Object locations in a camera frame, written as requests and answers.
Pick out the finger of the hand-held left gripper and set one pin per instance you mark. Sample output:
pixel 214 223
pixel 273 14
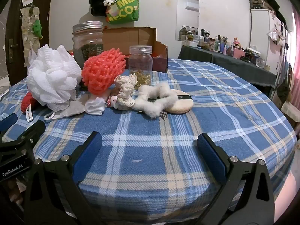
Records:
pixel 35 129
pixel 8 121

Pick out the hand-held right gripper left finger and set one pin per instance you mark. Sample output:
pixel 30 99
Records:
pixel 91 150

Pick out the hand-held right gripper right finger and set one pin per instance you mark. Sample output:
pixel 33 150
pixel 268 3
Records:
pixel 208 152

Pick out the red cloth with white label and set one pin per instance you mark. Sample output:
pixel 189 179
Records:
pixel 27 103

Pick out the white tissue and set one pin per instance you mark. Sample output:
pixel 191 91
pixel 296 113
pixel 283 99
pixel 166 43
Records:
pixel 75 109

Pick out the beige powder puff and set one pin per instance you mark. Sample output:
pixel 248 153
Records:
pixel 180 106

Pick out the white mesh bath loofah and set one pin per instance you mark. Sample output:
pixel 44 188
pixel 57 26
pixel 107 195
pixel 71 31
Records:
pixel 54 77

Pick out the white fluffy scrunchie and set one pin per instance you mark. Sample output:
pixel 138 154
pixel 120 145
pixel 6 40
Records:
pixel 168 98

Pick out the cream crochet piece with charm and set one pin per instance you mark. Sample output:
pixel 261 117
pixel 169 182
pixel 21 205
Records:
pixel 125 89

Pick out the coral mesh bath loofah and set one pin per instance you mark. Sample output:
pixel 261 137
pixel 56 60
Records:
pixel 103 70

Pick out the cardboard box with red inside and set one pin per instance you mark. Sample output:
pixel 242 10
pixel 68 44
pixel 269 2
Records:
pixel 129 36

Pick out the blue plaid blanket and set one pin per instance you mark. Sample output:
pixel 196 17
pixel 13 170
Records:
pixel 152 140

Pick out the clear hanging pocket organizer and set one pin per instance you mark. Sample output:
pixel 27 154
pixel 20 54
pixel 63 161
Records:
pixel 25 32

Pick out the table with dark cloth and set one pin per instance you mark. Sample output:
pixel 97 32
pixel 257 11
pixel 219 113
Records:
pixel 222 58

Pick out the green plush toy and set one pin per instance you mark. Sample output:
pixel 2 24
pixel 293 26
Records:
pixel 37 28

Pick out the large glass jar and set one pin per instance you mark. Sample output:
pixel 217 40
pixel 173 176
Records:
pixel 86 42

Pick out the small jar of gold capsules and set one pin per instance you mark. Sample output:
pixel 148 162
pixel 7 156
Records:
pixel 140 61

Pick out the row of cosmetic bottles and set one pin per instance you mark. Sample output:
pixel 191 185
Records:
pixel 220 44

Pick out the dark brown door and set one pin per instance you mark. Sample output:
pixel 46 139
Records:
pixel 44 16

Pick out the white cabinet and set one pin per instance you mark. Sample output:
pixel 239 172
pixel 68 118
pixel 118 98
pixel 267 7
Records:
pixel 260 28

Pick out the black bag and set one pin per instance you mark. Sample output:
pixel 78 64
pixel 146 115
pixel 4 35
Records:
pixel 97 2

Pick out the green tote bag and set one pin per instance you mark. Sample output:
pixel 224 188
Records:
pixel 124 7

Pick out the dark suitcase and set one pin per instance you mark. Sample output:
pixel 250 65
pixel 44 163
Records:
pixel 259 2

